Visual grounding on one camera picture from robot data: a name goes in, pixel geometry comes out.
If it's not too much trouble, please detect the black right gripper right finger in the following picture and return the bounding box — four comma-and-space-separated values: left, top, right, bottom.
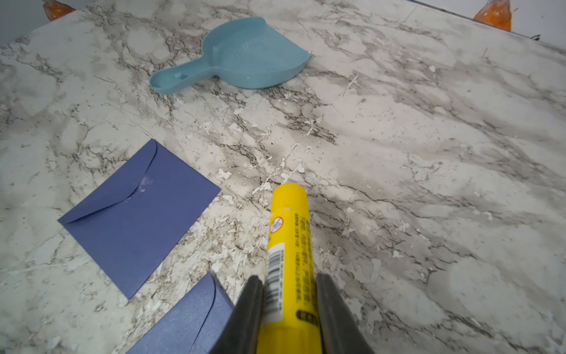
315, 274, 374, 354

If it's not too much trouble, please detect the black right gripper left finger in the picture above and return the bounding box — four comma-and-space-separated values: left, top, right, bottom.
210, 275, 263, 354

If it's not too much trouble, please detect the yellow glue stick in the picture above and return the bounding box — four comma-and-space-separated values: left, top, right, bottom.
256, 183, 323, 354

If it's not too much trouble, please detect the teal plastic scoop dish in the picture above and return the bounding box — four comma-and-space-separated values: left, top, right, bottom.
150, 17, 310, 94

